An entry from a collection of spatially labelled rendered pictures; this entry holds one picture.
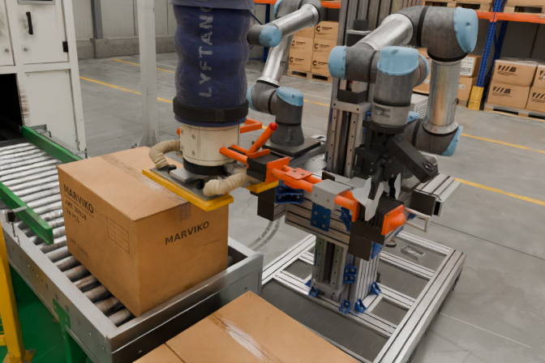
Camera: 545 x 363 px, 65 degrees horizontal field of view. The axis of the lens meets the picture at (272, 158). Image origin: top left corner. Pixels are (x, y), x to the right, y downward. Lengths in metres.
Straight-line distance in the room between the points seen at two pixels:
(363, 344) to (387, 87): 1.46
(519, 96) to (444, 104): 6.73
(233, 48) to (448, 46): 0.60
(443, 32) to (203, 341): 1.22
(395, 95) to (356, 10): 0.98
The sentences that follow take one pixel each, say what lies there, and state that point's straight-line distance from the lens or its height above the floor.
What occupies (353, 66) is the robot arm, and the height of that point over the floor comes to 1.50.
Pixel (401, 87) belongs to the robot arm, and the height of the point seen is 1.48.
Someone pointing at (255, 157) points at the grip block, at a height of 1.22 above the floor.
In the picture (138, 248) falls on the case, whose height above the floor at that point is 0.84.
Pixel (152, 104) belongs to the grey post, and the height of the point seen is 0.51.
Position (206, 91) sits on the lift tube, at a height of 1.38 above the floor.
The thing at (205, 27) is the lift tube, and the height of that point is 1.55.
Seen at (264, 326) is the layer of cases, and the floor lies 0.54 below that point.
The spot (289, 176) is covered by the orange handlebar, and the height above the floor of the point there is 1.21.
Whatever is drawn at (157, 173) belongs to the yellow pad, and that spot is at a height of 1.09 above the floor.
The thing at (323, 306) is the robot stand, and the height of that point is 0.21.
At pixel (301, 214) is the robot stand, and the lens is 1.89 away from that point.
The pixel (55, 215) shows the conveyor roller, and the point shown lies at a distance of 2.46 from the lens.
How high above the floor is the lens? 1.63
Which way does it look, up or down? 21 degrees down
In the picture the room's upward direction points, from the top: 4 degrees clockwise
